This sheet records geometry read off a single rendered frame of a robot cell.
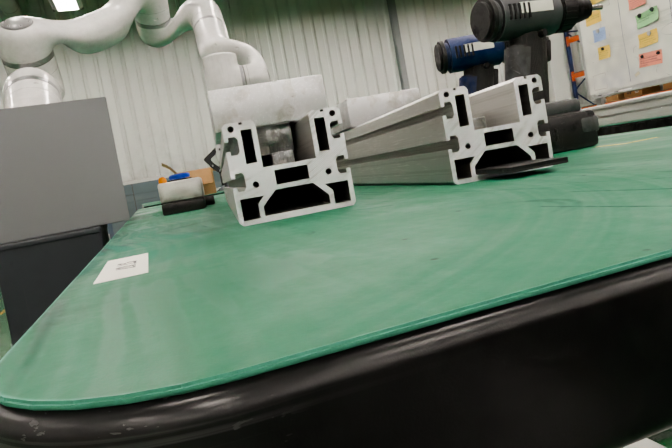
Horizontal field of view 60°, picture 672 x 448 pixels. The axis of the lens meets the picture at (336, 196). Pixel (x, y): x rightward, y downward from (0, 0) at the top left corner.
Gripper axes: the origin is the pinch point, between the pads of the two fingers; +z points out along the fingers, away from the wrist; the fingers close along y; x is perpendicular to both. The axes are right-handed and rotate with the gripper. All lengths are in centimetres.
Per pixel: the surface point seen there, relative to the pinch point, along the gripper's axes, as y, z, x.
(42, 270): 42, 10, 25
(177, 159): 75, -67, -1072
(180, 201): 13.5, 1.9, 35.2
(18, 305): 48, 16, 25
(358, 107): -15, -7, 67
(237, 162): 4, -1, 99
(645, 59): -267, -30, -174
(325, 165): -3, 0, 99
